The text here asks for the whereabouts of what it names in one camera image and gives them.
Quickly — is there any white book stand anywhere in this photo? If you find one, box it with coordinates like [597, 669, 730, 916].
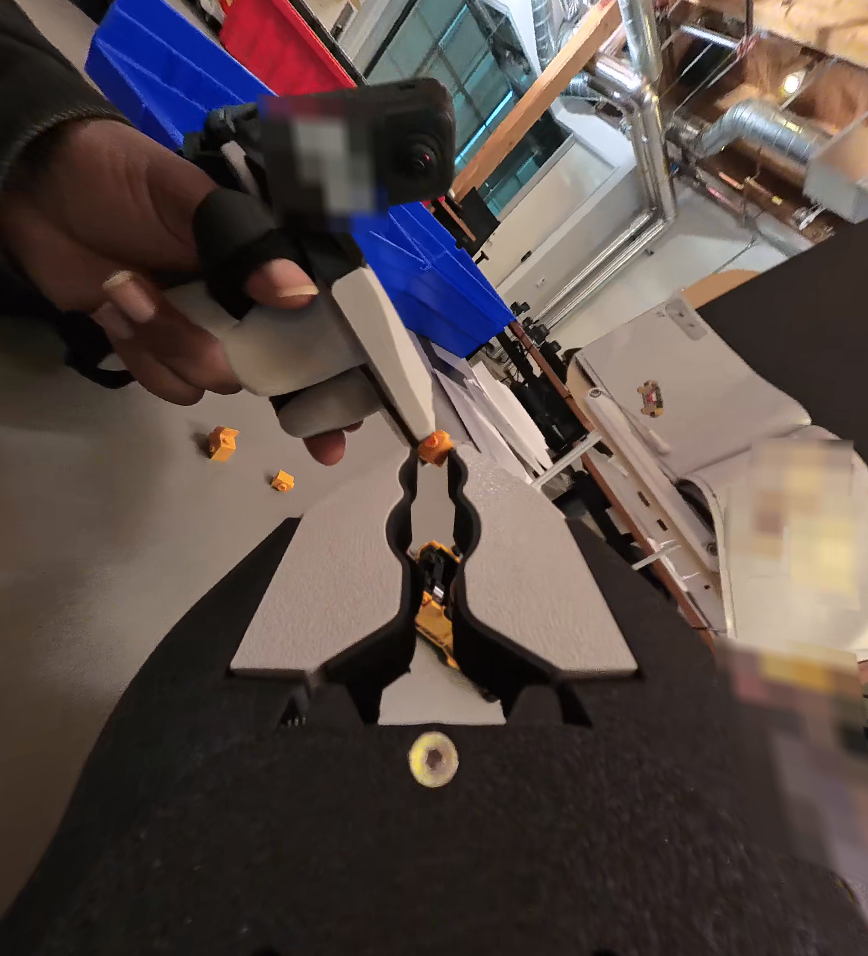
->
[508, 267, 868, 667]

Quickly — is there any red plastic bin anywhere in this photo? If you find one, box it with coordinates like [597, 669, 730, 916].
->
[219, 0, 358, 96]

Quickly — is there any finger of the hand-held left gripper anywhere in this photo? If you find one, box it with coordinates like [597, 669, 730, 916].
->
[331, 266, 438, 448]

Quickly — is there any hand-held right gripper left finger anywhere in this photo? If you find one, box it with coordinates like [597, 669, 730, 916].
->
[231, 447, 415, 721]

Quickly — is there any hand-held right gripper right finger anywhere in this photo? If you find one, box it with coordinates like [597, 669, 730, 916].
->
[447, 447, 638, 719]

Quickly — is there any wooden pillar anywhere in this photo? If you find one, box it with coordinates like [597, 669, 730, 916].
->
[447, 0, 626, 204]

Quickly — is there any person's left hand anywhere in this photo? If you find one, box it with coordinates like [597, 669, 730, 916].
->
[0, 119, 364, 468]

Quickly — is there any silver ventilation duct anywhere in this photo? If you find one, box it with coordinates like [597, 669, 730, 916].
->
[553, 0, 679, 301]

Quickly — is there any white paper bag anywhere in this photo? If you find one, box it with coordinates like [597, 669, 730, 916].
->
[471, 358, 556, 479]
[432, 340, 535, 482]

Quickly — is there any orange lego car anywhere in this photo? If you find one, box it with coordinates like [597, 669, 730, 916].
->
[412, 541, 466, 671]

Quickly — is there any white instruction booklet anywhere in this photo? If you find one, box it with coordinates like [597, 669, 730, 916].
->
[572, 293, 868, 660]

